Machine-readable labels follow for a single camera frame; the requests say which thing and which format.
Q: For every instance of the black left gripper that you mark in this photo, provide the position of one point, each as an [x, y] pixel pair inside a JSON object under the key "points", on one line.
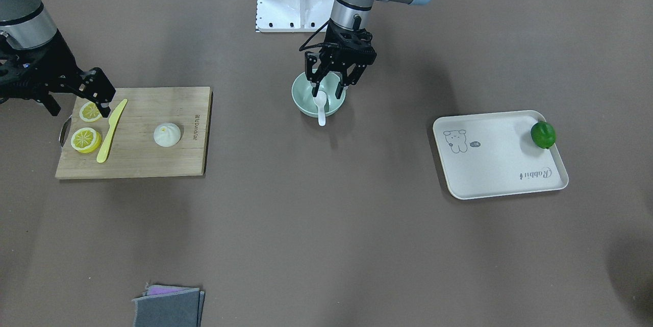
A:
{"points": [[332, 61]]}

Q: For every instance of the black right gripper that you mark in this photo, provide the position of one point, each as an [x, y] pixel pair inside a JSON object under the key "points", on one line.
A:
{"points": [[55, 56]]}

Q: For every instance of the white plastic spoon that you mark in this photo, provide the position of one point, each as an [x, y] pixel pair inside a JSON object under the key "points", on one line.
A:
{"points": [[320, 100]]}

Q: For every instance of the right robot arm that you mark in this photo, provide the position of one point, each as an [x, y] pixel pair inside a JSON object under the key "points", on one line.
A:
{"points": [[27, 24]]}

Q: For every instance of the light green bowl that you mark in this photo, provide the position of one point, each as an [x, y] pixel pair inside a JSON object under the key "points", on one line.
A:
{"points": [[303, 98]]}

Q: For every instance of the thin lemon slice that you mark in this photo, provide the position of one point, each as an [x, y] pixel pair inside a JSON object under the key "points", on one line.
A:
{"points": [[89, 112]]}

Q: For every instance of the thick lemon slice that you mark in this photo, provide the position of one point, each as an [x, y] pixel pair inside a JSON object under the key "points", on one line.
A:
{"points": [[86, 140]]}

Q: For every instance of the yellow plastic knife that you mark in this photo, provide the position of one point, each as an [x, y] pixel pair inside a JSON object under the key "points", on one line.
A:
{"points": [[113, 120]]}

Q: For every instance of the bamboo cutting board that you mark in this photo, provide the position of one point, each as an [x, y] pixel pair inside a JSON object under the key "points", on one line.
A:
{"points": [[134, 153]]}

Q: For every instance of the beige rabbit tray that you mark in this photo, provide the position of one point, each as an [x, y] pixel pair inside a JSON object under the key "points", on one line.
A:
{"points": [[492, 154]]}

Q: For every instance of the green lime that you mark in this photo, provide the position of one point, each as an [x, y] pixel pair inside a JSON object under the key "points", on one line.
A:
{"points": [[543, 134]]}

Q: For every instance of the grey folded cloth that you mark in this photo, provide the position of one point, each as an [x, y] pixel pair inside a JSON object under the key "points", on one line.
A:
{"points": [[162, 305]]}

